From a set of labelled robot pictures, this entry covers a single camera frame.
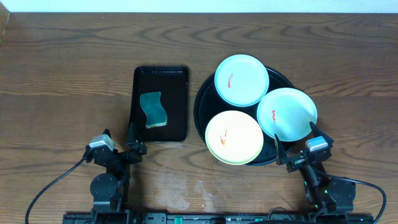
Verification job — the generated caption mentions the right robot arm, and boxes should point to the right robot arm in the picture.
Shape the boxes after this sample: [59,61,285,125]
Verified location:
[274,122,356,215]

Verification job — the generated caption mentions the light green plate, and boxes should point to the light green plate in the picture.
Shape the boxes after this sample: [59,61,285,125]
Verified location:
[257,88,318,142]

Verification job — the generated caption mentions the yellow plate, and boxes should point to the yellow plate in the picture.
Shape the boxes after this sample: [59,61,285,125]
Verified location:
[205,110,264,165]

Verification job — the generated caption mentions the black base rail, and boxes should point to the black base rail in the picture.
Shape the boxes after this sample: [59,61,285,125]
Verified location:
[62,212,373,224]

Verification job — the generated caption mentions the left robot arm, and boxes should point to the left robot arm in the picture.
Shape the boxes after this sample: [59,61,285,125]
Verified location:
[83,123,147,213]

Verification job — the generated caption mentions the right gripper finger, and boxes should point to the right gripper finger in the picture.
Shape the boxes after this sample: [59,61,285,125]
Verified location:
[274,134,289,165]
[309,121,334,143]

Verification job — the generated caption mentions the light blue plate top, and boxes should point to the light blue plate top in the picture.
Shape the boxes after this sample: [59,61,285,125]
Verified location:
[214,54,270,107]

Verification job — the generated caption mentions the black rectangular tray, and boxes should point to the black rectangular tray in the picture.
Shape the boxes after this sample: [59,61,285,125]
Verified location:
[129,66,189,142]

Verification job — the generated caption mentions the black round tray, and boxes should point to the black round tray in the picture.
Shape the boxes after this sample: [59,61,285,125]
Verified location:
[193,67,294,166]

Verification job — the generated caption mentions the green yellow sponge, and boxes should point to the green yellow sponge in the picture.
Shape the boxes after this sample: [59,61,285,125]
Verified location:
[139,91,168,129]

